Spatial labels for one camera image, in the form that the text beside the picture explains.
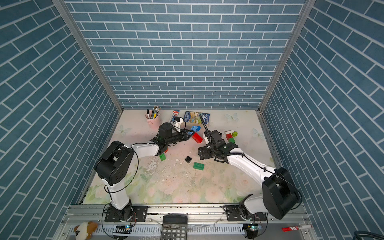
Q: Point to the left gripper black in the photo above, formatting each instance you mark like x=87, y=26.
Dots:
x=183, y=135

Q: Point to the green long lego brick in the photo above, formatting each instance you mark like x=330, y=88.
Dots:
x=199, y=166

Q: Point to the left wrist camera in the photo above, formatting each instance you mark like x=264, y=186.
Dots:
x=178, y=122

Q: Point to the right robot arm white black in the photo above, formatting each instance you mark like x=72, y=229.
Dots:
x=279, y=193

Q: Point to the brown white plush toy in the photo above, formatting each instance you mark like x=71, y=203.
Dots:
x=85, y=230

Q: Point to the black lego brick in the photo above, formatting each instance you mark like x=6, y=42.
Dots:
x=188, y=159

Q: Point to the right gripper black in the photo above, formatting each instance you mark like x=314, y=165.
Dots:
x=204, y=150

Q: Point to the black calculator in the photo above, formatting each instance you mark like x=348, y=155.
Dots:
x=174, y=227

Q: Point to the white red pen box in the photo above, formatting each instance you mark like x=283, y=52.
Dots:
x=175, y=113

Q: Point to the pens in cup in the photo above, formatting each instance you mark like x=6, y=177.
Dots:
x=152, y=114

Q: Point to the red white marker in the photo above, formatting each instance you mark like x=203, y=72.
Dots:
x=297, y=228

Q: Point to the blue long lego brick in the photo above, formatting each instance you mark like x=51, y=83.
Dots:
x=195, y=128

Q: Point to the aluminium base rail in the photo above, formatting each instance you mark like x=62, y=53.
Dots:
x=205, y=222

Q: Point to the pink pen holder cup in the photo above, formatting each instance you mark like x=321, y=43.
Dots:
x=154, y=123

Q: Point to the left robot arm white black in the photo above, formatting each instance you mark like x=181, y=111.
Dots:
x=114, y=164

